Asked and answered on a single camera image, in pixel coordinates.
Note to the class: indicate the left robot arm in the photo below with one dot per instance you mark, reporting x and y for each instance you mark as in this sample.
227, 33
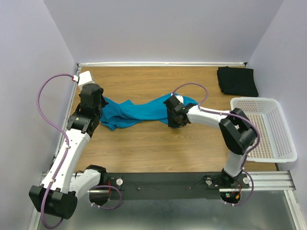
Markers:
58, 194

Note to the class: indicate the blue t shirt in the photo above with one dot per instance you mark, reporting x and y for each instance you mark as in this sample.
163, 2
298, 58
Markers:
126, 114

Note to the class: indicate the aluminium front rail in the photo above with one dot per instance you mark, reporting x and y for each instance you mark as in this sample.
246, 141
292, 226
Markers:
268, 180

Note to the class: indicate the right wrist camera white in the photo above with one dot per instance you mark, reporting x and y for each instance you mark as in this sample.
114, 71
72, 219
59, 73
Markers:
179, 97

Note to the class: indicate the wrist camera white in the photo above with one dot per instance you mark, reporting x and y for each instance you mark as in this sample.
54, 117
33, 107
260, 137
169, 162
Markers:
83, 79
179, 97

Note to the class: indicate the aluminium back rail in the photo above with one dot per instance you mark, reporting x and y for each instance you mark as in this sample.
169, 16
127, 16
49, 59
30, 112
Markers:
161, 64

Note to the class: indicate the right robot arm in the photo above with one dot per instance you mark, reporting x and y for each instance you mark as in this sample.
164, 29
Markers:
238, 132

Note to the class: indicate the aluminium left rail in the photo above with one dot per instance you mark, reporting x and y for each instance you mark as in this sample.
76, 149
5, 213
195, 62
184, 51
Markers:
59, 137

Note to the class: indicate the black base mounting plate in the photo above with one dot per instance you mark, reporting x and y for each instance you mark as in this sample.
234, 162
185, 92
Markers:
169, 185

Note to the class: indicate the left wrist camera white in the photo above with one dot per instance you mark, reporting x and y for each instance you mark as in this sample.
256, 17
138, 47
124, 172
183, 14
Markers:
83, 79

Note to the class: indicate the folded black t shirt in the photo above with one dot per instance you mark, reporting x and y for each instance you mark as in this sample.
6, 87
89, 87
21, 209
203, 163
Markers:
237, 81

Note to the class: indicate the white plastic basket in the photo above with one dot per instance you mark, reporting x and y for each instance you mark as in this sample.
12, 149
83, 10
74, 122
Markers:
276, 143

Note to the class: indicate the aluminium rail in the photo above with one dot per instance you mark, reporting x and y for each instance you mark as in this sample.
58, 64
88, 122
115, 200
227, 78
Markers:
161, 64
59, 137
268, 180

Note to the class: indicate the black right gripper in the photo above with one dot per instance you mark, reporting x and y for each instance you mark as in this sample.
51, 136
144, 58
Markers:
171, 122

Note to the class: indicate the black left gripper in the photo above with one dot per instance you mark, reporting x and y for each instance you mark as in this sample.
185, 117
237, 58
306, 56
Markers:
104, 102

